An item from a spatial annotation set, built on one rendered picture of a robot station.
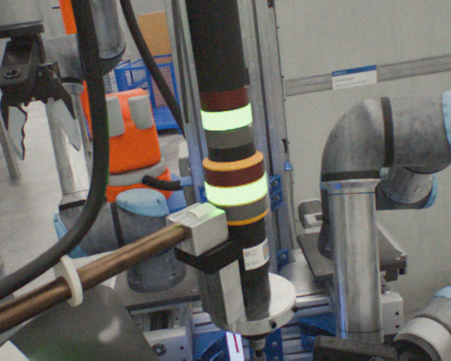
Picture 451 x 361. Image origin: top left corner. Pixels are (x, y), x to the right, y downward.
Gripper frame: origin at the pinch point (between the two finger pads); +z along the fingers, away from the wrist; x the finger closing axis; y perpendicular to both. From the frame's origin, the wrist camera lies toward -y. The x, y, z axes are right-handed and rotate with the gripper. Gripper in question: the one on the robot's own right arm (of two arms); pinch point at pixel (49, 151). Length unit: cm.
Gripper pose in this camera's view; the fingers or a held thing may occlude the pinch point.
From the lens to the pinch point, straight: 89.3
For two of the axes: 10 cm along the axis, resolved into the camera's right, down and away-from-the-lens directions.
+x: -9.8, 1.7, -0.8
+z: 1.3, 9.3, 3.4
